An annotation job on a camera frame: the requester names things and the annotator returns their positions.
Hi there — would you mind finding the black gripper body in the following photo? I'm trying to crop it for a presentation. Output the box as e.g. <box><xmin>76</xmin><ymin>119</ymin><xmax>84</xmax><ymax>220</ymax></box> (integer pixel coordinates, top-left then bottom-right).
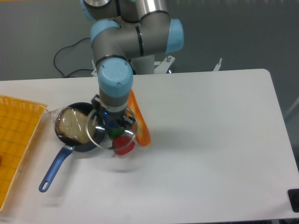
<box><xmin>91</xmin><ymin>98</ymin><xmax>128</xmax><ymax>127</ymax></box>

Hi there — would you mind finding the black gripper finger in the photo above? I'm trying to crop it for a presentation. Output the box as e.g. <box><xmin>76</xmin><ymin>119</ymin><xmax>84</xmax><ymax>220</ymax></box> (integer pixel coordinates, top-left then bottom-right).
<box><xmin>91</xmin><ymin>94</ymin><xmax>101</xmax><ymax>114</ymax></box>
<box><xmin>116</xmin><ymin>115</ymin><xmax>135</xmax><ymax>130</ymax></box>

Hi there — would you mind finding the glass lid blue knob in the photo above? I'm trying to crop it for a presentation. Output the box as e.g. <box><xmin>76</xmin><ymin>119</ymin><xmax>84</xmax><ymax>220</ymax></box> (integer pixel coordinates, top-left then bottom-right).
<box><xmin>85</xmin><ymin>108</ymin><xmax>138</xmax><ymax>152</ymax></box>

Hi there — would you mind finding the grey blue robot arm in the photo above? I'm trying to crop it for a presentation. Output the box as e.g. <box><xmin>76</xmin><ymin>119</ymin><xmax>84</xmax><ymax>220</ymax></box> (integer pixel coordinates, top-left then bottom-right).
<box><xmin>80</xmin><ymin>0</ymin><xmax>184</xmax><ymax>128</ymax></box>

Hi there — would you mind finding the orange baguette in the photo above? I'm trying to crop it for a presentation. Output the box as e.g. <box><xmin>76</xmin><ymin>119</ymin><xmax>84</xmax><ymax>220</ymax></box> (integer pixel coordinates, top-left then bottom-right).
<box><xmin>128</xmin><ymin>89</ymin><xmax>151</xmax><ymax>147</ymax></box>

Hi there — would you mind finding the green bell pepper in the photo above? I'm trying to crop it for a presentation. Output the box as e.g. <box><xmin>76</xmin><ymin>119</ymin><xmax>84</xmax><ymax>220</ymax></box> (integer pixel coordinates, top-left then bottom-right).
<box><xmin>107</xmin><ymin>127</ymin><xmax>124</xmax><ymax>140</ymax></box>

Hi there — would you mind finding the red bell pepper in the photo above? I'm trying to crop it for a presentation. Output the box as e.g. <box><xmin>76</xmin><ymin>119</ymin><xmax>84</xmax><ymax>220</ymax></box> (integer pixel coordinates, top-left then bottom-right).
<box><xmin>108</xmin><ymin>136</ymin><xmax>135</xmax><ymax>155</ymax></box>

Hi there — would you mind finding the wrapped bread slice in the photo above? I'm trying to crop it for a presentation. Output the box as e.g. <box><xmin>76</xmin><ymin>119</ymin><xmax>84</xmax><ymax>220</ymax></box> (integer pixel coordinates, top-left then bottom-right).
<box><xmin>50</xmin><ymin>106</ymin><xmax>90</xmax><ymax>145</ymax></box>

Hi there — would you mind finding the yellow woven basket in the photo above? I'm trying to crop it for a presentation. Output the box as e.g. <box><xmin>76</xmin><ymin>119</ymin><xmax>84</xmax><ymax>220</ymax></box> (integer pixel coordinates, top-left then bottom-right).
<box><xmin>0</xmin><ymin>95</ymin><xmax>47</xmax><ymax>210</ymax></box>

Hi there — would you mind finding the black object table corner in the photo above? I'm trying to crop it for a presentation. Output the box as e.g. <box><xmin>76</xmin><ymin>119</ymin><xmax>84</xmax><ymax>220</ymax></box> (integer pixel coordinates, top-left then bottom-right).
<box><xmin>287</xmin><ymin>189</ymin><xmax>299</xmax><ymax>213</ymax></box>

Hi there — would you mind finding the black pan blue handle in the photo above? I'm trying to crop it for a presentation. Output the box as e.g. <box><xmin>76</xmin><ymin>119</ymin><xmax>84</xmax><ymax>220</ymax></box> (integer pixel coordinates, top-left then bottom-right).
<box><xmin>39</xmin><ymin>102</ymin><xmax>96</xmax><ymax>193</ymax></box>

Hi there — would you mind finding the black cable on floor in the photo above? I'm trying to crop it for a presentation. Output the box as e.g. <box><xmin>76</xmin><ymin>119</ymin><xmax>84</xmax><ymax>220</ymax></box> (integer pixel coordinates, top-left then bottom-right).
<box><xmin>53</xmin><ymin>38</ymin><xmax>94</xmax><ymax>78</ymax></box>

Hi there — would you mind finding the white bracket right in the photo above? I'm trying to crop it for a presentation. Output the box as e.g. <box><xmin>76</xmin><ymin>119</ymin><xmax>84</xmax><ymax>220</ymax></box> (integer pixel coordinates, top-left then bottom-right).
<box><xmin>213</xmin><ymin>58</ymin><xmax>222</xmax><ymax>71</ymax></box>

